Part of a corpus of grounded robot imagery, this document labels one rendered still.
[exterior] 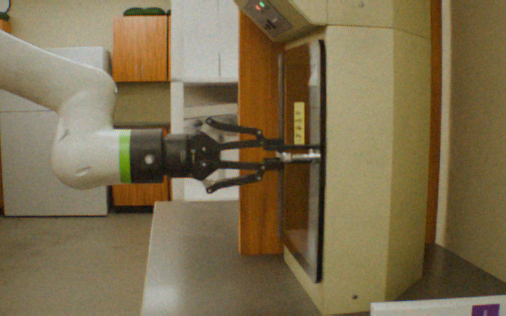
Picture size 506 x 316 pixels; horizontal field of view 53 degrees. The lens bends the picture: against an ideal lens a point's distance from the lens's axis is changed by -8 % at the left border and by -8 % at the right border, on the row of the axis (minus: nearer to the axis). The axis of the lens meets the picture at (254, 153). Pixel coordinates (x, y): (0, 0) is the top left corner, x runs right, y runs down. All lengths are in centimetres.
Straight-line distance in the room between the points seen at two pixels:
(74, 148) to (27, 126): 503
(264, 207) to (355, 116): 44
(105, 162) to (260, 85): 45
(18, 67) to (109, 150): 21
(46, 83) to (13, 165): 507
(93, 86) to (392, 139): 51
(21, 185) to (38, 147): 46
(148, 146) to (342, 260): 36
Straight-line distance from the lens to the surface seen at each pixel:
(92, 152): 88
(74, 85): 94
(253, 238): 123
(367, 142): 86
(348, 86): 85
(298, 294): 101
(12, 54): 92
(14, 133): 595
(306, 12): 84
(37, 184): 595
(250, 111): 119
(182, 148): 88
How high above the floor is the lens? 130
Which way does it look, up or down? 6 degrees down
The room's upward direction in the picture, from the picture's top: straight up
